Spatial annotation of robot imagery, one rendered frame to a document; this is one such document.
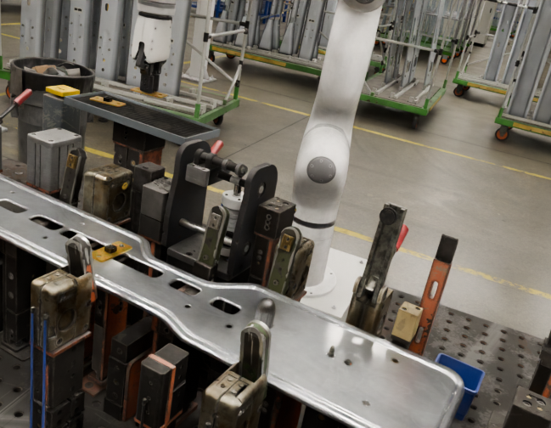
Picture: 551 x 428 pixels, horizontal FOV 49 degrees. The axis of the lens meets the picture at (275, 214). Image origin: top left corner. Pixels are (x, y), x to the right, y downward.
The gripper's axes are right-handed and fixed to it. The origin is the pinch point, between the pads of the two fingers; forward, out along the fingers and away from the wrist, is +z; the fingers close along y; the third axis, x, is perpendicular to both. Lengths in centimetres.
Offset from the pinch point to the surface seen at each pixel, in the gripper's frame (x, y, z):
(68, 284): 21, 57, 20
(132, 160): -0.3, 4.6, 18.4
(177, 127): 10.0, 2.9, 8.0
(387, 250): 66, 31, 10
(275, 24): -222, -727, 58
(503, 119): 108, -623, 98
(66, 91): -24.4, -1.7, 8.0
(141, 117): 0.2, 2.8, 8.0
